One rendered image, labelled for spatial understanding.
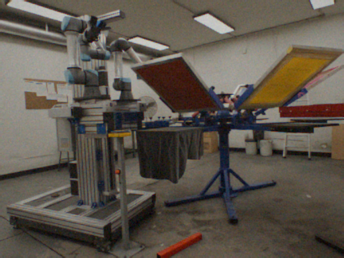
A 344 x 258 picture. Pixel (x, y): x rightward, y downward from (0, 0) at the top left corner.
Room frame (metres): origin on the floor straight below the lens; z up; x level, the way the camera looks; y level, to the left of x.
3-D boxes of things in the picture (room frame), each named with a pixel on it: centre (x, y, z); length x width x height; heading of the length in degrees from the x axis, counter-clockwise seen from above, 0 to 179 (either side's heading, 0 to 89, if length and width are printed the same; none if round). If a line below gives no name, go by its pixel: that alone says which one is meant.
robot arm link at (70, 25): (1.97, 0.77, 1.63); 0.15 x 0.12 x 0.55; 129
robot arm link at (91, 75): (2.05, 0.67, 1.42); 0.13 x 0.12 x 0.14; 129
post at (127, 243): (1.87, 0.40, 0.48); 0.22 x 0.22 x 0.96; 52
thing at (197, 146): (2.07, -0.17, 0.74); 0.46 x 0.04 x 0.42; 142
